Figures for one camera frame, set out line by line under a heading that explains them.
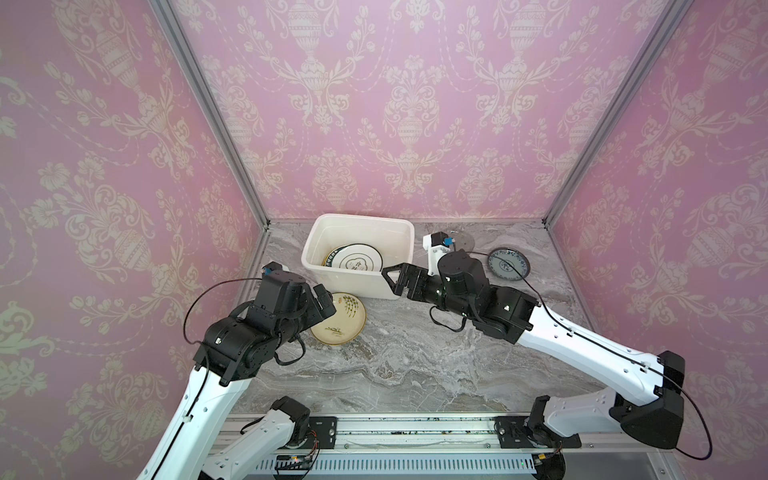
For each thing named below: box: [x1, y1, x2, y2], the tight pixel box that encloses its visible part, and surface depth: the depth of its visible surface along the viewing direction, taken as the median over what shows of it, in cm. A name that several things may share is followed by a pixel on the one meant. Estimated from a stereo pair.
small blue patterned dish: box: [487, 247, 531, 281], surface depth 111 cm
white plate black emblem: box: [331, 243, 384, 273], surface depth 106 cm
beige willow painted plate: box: [310, 292, 367, 346], surface depth 94 cm
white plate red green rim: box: [321, 243, 353, 267], surface depth 105 cm
